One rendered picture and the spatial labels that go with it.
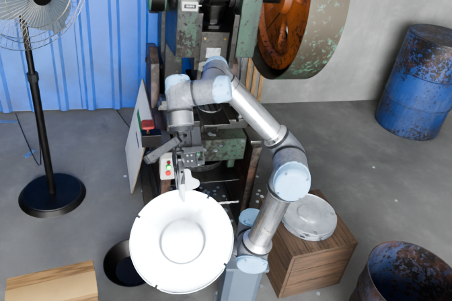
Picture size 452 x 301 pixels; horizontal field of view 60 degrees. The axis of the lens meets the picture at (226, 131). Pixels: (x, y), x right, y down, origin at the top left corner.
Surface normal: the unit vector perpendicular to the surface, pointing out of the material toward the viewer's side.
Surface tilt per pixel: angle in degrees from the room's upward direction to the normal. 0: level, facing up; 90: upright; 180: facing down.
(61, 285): 0
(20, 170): 0
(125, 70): 90
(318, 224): 0
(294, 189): 83
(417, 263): 88
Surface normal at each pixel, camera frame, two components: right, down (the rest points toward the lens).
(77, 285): 0.12, -0.82
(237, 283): 0.05, 0.57
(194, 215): 0.18, -0.03
